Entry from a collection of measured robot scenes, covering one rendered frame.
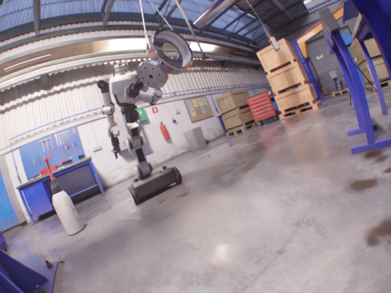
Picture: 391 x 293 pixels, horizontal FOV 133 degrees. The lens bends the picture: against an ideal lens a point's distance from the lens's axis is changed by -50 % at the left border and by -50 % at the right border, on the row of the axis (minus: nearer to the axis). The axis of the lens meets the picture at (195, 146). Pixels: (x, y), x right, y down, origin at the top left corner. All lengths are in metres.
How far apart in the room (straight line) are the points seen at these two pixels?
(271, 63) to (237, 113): 1.87
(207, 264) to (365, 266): 0.52
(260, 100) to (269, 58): 1.34
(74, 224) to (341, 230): 1.87
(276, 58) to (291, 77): 0.67
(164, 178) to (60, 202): 1.11
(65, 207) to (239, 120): 4.85
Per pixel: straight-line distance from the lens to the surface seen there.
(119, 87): 1.61
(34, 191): 4.16
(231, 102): 5.35
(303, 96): 4.79
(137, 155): 1.96
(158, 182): 1.78
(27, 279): 1.13
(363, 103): 1.16
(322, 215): 0.72
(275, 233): 0.68
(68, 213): 1.78
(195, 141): 5.31
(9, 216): 4.77
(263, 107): 5.33
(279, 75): 5.01
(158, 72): 1.00
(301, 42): 8.38
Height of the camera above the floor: 0.44
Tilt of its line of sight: 4 degrees down
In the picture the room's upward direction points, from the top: 21 degrees counter-clockwise
